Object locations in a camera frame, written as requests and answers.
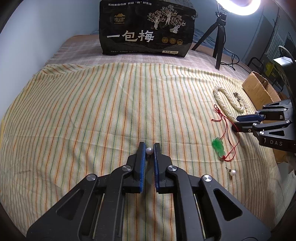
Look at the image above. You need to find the black metal rack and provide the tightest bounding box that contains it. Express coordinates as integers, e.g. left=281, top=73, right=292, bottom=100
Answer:
left=247, top=57, right=265, bottom=74

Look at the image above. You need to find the black snack bag chinese text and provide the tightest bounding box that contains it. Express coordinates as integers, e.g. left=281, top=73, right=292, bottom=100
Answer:
left=99, top=1, right=196, bottom=57

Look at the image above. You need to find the black tripod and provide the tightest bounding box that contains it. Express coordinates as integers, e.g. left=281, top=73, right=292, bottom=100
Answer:
left=192, top=3, right=227, bottom=70

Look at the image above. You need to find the green jade pendant red cord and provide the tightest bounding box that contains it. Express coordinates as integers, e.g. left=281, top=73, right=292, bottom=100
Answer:
left=211, top=104, right=240, bottom=162

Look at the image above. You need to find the white pearl earring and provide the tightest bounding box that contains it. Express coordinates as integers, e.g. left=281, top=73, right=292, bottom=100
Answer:
left=145, top=148, right=154, bottom=156
left=225, top=167, right=236, bottom=177

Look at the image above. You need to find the yellow striped blanket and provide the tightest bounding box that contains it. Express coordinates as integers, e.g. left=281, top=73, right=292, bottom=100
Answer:
left=1, top=63, right=285, bottom=233

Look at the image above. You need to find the black cable with inline switch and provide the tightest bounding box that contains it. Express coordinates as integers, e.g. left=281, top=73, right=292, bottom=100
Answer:
left=220, top=47, right=246, bottom=71

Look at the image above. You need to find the checkered beige bedsheet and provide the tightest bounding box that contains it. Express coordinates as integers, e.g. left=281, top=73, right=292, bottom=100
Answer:
left=46, top=35, right=251, bottom=81

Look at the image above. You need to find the long braided pearl necklace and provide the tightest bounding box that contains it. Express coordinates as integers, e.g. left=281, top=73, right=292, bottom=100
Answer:
left=213, top=86, right=251, bottom=122

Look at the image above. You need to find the cardboard box tray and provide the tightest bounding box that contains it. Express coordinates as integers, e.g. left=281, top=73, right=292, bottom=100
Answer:
left=237, top=71, right=295, bottom=158

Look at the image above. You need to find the ring light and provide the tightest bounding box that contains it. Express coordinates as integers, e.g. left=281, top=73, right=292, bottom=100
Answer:
left=217, top=0, right=261, bottom=16

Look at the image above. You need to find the blue patterned bedsheet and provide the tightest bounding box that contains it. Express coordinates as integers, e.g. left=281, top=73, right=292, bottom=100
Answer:
left=193, top=29, right=215, bottom=46

